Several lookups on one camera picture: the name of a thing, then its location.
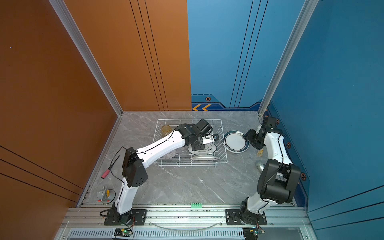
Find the white plate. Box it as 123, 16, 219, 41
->
191, 155, 220, 162
188, 143, 217, 155

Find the green rimmed plate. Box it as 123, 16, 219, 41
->
224, 131, 250, 154
224, 131, 242, 142
224, 131, 249, 153

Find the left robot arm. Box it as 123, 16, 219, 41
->
106, 119, 219, 224

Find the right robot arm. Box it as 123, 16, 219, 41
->
240, 117, 301, 225

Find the small yellow wooden block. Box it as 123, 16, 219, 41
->
257, 149, 264, 157

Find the silver microphone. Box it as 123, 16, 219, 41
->
256, 161, 265, 173

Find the white ribbed bowl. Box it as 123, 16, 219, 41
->
164, 150, 178, 159

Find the yellow glass cup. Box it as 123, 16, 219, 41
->
161, 125, 173, 138

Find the green terminal connector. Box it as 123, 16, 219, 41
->
191, 203, 203, 209

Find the right circuit board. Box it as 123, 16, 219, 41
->
243, 228, 262, 240

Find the circuit board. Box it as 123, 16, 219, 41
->
114, 228, 134, 240
243, 228, 262, 240

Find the left circuit board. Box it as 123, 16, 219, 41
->
114, 228, 134, 240

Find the white wire dish rack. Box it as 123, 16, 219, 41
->
156, 119, 228, 167

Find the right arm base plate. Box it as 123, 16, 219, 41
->
225, 209, 268, 226

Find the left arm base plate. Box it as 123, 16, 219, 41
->
103, 209, 147, 226

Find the red handled screwdriver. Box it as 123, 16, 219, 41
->
101, 156, 120, 179

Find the aluminium front rail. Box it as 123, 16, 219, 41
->
60, 206, 312, 229

